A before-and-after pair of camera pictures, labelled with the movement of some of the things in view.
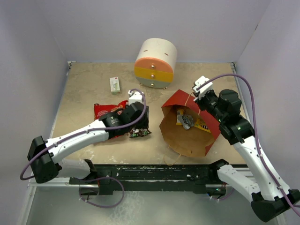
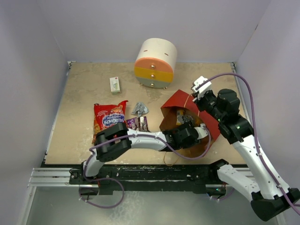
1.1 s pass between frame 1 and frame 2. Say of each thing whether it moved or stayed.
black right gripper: stayed
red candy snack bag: stayed
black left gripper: moved
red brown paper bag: stayed
